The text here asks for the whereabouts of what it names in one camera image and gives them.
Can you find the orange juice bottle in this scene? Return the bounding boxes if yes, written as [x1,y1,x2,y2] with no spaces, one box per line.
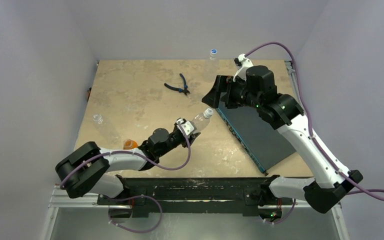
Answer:
[123,139,138,150]

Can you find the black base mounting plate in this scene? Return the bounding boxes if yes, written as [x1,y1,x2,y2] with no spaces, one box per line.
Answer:
[97,177,293,221]

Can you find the dark network switch box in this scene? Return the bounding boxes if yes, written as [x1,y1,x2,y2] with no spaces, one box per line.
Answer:
[216,101,296,176]

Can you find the clear plastic bottle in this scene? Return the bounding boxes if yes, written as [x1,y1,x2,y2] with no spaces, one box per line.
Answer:
[203,51,219,82]

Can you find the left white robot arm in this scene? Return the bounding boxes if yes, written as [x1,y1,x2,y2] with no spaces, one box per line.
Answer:
[55,127,200,205]

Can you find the blue handled pliers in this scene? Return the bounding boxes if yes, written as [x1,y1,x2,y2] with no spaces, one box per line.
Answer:
[163,73,191,96]

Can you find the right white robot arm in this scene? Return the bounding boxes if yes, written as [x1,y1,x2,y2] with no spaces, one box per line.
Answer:
[201,65,363,214]

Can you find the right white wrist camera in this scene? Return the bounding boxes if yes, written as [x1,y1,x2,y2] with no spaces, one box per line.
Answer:
[232,53,254,82]

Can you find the blue white bottle cap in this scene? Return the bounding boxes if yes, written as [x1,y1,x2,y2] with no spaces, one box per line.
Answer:
[210,49,218,55]

